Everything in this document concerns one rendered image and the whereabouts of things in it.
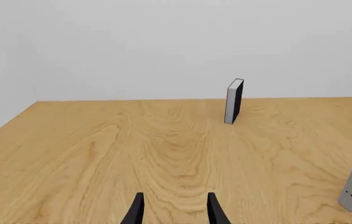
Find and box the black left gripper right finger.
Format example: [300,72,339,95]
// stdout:
[207,192,232,224]

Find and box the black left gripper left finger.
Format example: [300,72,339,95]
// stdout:
[120,192,145,224]

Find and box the black book with white pages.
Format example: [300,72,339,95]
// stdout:
[224,78,245,125]

